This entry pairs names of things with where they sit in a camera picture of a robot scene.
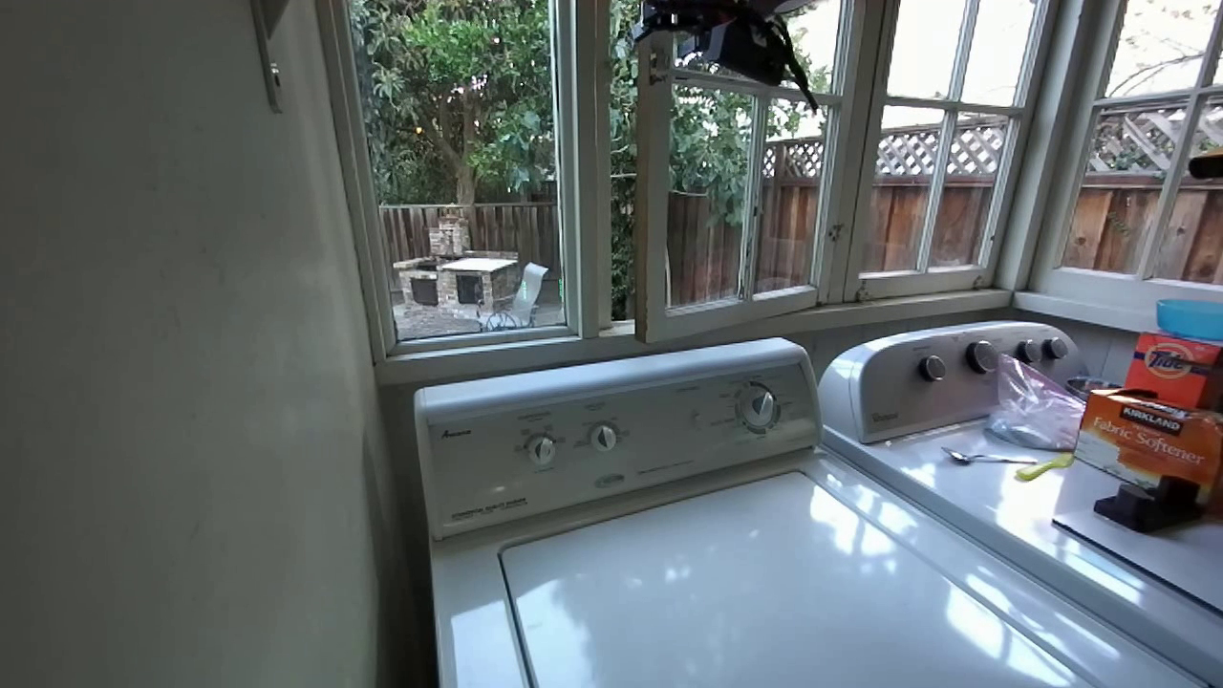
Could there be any yellow green plastic utensil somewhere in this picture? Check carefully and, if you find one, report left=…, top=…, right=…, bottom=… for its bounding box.
left=1015, top=452, right=1074, bottom=481

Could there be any white casement window sash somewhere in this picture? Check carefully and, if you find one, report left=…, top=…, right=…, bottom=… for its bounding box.
left=634, top=32, right=842, bottom=345

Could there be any orange detergent box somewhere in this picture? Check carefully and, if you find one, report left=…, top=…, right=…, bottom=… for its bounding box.
left=1122, top=331, right=1223, bottom=409

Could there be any large washer dial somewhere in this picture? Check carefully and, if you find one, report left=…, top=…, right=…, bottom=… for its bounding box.
left=736, top=386, right=778, bottom=430

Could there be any white dryer machine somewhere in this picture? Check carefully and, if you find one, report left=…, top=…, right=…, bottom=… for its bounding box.
left=817, top=322, right=1223, bottom=688

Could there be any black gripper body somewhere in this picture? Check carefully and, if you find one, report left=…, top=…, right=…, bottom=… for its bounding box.
left=634, top=0, right=815, bottom=102

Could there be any white top-load washing machine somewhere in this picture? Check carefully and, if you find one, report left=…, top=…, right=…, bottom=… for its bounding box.
left=413, top=336, right=1208, bottom=688

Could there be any orange fabric softener box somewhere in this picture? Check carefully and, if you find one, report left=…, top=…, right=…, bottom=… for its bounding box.
left=1074, top=388, right=1223, bottom=495

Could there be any small washer knob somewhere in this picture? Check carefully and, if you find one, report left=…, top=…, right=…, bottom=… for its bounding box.
left=526, top=436, right=559, bottom=467
left=590, top=425, right=618, bottom=456

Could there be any small left washer knob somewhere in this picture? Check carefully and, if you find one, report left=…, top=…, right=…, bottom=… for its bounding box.
left=526, top=436, right=559, bottom=467

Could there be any metal spoon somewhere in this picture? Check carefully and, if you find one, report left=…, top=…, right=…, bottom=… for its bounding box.
left=949, top=446, right=1041, bottom=467

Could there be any clear plastic bag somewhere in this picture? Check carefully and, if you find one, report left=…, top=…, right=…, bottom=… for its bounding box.
left=987, top=357, right=1085, bottom=452

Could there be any grey patio chair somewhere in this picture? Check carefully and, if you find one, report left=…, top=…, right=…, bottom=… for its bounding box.
left=501, top=264, right=552, bottom=326

